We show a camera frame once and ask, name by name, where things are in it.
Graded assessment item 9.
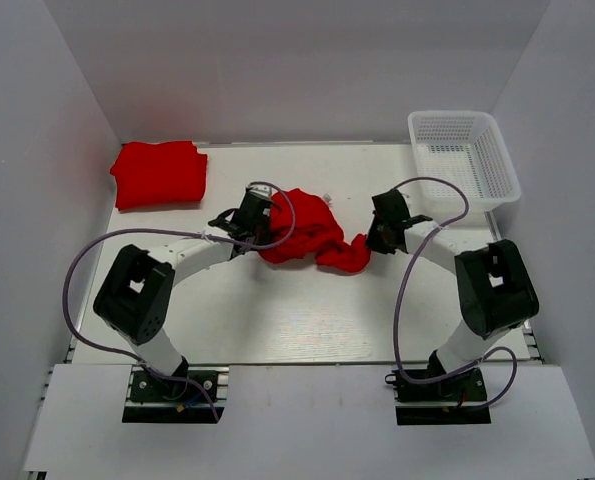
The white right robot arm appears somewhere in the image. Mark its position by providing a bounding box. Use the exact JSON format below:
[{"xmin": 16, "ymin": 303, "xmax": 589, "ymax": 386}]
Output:
[{"xmin": 366, "ymin": 189, "xmax": 539, "ymax": 386}]

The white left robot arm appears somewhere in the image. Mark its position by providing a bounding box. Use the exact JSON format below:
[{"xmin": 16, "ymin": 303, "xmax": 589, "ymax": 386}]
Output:
[{"xmin": 93, "ymin": 184, "xmax": 272, "ymax": 377}]

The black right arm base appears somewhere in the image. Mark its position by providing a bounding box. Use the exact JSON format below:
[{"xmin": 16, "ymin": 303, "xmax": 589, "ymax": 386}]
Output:
[{"xmin": 384, "ymin": 368, "xmax": 488, "ymax": 403}]

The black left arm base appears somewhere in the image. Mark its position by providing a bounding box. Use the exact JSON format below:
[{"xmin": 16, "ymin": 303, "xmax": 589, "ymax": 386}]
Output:
[{"xmin": 127, "ymin": 367, "xmax": 219, "ymax": 404}]

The red folded t shirt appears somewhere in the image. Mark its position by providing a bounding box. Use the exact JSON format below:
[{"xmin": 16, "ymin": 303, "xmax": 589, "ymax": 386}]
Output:
[{"xmin": 110, "ymin": 141, "xmax": 208, "ymax": 211}]

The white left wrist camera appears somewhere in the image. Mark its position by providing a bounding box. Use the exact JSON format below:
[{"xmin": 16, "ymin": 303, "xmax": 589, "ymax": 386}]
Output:
[{"xmin": 247, "ymin": 183, "xmax": 272, "ymax": 198}]

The red t shirt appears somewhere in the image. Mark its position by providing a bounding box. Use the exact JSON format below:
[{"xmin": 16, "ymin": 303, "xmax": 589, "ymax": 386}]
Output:
[
  {"xmin": 110, "ymin": 141, "xmax": 208, "ymax": 211},
  {"xmin": 259, "ymin": 188, "xmax": 371, "ymax": 274}
]

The white plastic mesh basket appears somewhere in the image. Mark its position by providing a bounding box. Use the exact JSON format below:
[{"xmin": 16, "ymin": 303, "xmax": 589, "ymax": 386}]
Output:
[{"xmin": 408, "ymin": 110, "xmax": 521, "ymax": 216}]

